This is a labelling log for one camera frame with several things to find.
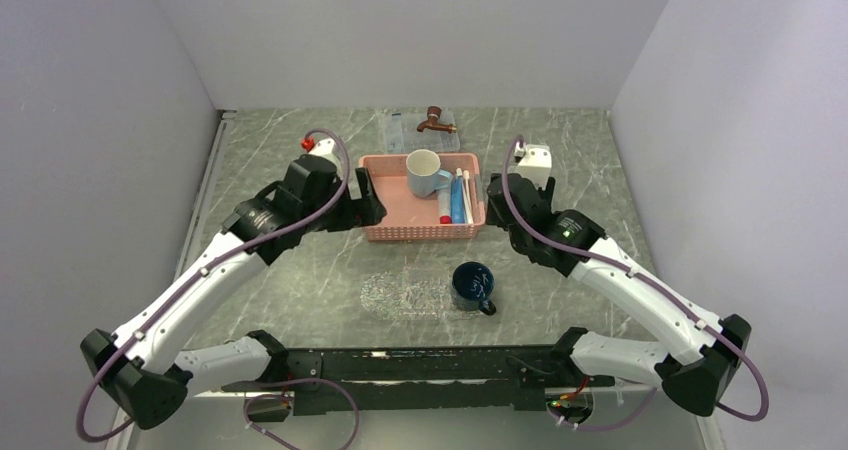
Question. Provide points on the aluminium side rail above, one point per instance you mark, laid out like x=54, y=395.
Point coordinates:
x=244, y=145

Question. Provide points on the pink plastic basket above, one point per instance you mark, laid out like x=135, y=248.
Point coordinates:
x=410, y=218

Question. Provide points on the clear plastic box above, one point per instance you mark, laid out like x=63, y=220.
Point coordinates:
x=400, y=135

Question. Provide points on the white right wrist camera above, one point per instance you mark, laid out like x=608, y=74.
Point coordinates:
x=534, y=163

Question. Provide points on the clear textured acrylic tray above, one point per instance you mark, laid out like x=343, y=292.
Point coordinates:
x=427, y=295

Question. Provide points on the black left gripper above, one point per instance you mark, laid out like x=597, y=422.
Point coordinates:
x=370, y=211

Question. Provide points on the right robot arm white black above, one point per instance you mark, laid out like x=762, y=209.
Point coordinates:
x=694, y=354

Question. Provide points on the dark blue mug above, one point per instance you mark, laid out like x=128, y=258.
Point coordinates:
x=472, y=285

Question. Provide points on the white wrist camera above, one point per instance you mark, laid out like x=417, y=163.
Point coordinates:
x=534, y=163
x=327, y=149

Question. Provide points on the blue toothpaste tube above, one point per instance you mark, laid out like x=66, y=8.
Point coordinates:
x=457, y=207

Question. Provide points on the copper faucet tap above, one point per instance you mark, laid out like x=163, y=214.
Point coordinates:
x=432, y=122

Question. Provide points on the light blue white mug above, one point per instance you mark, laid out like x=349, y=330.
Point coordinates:
x=425, y=175

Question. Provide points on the white red-capped toothpaste tube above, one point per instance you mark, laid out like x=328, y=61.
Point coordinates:
x=444, y=206

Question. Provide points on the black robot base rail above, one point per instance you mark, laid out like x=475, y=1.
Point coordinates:
x=523, y=378

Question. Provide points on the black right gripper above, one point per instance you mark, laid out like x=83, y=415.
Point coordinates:
x=493, y=217

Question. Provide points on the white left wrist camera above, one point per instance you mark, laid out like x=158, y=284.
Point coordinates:
x=327, y=149

